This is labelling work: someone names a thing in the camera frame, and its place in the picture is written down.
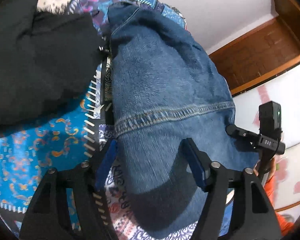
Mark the person's right hand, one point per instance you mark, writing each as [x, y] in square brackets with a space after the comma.
[272, 168]

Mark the black garment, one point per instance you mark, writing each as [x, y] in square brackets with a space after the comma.
[46, 61]

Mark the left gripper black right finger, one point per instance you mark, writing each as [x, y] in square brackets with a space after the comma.
[199, 163]

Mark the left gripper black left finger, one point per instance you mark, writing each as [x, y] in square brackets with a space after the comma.
[101, 163]

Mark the brown wooden door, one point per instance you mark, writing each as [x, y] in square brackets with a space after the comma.
[263, 53]

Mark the colourful patchwork bedspread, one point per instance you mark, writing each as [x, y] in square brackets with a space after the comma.
[62, 141]

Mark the blue denim jacket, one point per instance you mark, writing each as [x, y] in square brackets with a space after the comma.
[166, 89]

